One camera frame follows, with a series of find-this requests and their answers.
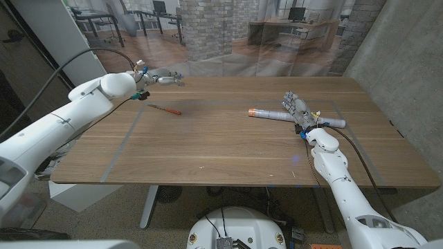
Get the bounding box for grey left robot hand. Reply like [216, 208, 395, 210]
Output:
[137, 67, 186, 87]

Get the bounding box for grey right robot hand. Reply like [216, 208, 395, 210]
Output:
[281, 90, 319, 131]

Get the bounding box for knife with orange handle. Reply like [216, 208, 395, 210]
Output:
[147, 104, 182, 116]

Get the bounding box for grey marker, orange cap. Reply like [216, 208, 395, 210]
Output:
[248, 108, 347, 129]

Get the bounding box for printed office backdrop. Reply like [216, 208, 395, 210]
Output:
[65, 0, 387, 77]

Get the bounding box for white cabinet panel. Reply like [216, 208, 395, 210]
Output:
[10, 0, 108, 87]

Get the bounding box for white table leg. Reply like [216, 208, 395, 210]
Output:
[139, 185, 159, 230]
[313, 186, 335, 234]

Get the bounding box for black round fan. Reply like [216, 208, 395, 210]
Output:
[155, 185, 183, 204]

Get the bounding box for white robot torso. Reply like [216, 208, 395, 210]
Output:
[186, 206, 287, 249]

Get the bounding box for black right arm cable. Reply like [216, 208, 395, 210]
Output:
[320, 124, 399, 224]

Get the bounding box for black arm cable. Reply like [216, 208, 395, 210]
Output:
[0, 47, 136, 138]
[320, 124, 399, 224]

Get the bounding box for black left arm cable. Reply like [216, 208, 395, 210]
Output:
[0, 47, 136, 138]

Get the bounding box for black door handle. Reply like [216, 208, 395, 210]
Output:
[2, 29, 25, 44]

